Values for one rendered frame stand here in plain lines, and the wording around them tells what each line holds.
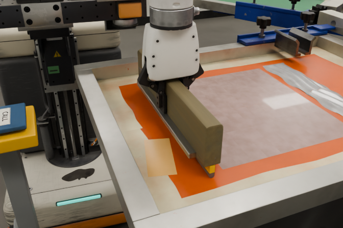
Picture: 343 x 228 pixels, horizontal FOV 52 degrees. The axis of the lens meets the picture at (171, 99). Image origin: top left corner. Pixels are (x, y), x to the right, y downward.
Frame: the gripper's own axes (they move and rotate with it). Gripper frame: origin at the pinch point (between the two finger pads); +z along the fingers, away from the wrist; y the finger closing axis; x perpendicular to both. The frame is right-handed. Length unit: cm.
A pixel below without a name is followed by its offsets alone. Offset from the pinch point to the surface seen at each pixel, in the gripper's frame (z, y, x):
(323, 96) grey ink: 5.1, -36.4, 2.7
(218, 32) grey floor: 98, -188, -317
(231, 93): 5.4, -18.1, -7.3
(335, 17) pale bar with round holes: -3, -67, -27
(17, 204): 25.5, 33.1, -10.7
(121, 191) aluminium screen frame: 2.3, 15.1, 19.0
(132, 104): 5.4, 5.3, -10.4
